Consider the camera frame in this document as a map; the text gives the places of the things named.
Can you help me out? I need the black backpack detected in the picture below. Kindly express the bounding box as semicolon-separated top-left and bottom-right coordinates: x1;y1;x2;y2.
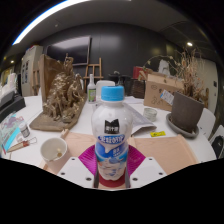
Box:
210;135;224;158

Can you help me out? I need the short wooden easel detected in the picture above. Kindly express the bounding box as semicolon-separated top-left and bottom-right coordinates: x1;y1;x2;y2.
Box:
83;57;104;89

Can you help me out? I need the small white cup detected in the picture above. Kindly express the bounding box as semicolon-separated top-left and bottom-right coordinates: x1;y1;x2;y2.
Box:
143;107;158;123

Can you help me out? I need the brown cardboard box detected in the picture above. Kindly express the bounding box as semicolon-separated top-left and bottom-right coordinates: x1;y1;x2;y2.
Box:
143;72;185;112

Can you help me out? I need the white ceramic cup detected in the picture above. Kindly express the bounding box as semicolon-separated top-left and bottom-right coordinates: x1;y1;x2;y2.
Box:
39;137;69;163

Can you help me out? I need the white chair with papers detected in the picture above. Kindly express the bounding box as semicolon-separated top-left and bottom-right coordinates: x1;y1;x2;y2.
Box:
198;107;217;139

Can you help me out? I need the long ceiling light strip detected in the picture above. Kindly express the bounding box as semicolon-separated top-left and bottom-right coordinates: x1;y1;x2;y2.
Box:
12;0;91;46

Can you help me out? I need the small grey paint jar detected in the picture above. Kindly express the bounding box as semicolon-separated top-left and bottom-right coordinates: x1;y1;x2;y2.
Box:
18;121;31;139

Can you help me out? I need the dark woven basket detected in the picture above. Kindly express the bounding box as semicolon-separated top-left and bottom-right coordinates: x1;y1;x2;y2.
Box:
129;78;147;99

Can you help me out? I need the red box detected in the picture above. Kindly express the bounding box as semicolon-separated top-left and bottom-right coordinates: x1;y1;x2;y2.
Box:
133;65;149;80

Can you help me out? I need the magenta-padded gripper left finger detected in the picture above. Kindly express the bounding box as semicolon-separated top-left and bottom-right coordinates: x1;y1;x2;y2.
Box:
55;144;100;190

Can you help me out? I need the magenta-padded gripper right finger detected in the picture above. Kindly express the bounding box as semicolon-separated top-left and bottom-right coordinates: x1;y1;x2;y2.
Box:
126;145;167;190

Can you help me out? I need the white chair with backpack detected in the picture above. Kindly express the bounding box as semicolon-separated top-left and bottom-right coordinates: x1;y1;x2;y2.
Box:
208;124;224;159

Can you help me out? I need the black wall screen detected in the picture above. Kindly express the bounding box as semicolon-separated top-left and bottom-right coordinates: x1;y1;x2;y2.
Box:
45;35;92;67

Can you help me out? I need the dark glass jar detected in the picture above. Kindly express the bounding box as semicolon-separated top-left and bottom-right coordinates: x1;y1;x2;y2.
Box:
119;75;132;97

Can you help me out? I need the grey printed newspaper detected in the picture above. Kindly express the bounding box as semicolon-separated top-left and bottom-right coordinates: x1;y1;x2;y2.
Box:
124;101;158;136

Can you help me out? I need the dried plant in grey pot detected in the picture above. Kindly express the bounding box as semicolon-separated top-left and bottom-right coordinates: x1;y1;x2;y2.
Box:
144;48;209;139

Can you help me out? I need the wooden-handled brush tool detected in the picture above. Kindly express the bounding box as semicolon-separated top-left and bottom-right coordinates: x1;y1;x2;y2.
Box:
6;136;38;154

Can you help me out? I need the green-labelled spray bottle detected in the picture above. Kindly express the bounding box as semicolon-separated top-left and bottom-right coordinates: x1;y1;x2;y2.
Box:
86;73;97;104

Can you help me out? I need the white plaster statue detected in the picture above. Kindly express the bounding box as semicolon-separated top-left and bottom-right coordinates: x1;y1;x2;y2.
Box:
157;59;172;76

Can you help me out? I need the black flat box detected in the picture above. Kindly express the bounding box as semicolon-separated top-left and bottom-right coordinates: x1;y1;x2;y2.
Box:
0;90;16;109
0;95;27;124

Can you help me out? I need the tall wooden easel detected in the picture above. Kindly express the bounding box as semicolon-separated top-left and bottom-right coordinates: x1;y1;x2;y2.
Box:
32;68;43;96

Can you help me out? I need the white blue-capped drink bottle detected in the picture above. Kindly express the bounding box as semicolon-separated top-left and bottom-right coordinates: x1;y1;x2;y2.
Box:
90;85;134;183

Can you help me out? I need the small yellow tag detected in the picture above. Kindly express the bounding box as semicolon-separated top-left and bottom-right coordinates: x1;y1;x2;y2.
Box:
149;130;167;138

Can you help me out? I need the beige cabinet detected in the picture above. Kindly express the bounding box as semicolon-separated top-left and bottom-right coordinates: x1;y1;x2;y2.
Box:
20;44;45;98

